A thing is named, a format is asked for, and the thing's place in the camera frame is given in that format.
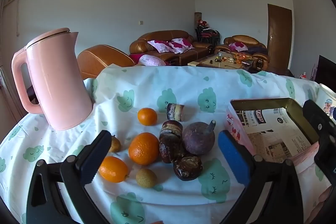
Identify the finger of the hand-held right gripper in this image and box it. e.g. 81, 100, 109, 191
314, 145, 336, 183
303, 99, 336, 147

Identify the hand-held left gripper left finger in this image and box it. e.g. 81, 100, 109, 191
25, 130, 113, 224

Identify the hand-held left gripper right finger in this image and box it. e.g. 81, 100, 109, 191
218, 130, 306, 224

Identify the medium orange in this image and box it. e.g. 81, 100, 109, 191
98, 156, 130, 183

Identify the small yellow round fruit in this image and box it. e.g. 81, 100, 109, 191
136, 168, 157, 188
108, 135, 121, 153

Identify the purple passion fruit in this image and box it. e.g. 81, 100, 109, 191
182, 120, 217, 156

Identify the dark burger print cylinder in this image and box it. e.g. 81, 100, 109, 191
173, 156, 203, 181
159, 138, 185, 164

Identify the large orange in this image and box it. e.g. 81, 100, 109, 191
128, 132, 160, 165

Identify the white printed cup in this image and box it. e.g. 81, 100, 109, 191
315, 84, 336, 119

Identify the black television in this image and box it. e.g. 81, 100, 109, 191
314, 55, 336, 85

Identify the white green printed tablecloth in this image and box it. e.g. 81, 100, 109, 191
0, 65, 336, 224

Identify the small mandarin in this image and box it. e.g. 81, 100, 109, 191
138, 108, 158, 126

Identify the brown wooden door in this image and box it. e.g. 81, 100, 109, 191
267, 4, 293, 69

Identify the pink electric kettle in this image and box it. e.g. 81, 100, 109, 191
11, 28, 94, 131

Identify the dark purple blanket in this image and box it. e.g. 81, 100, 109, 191
247, 46, 267, 54

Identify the wooden coffee table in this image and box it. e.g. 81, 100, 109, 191
188, 52, 255, 69

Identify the white magenta floral pillow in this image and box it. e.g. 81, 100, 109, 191
147, 40, 172, 53
168, 38, 195, 54
228, 42, 248, 52

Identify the brown leather loveseat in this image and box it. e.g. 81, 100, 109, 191
215, 35, 269, 72

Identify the brown leather chaise sofa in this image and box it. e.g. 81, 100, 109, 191
77, 44, 136, 80

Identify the brown leather three-seat sofa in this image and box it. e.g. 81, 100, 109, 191
129, 30, 214, 66

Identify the pale pink leaf pillow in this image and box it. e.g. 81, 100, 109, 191
138, 54, 166, 66

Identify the stack of dark chairs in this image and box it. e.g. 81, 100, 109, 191
195, 26, 220, 46

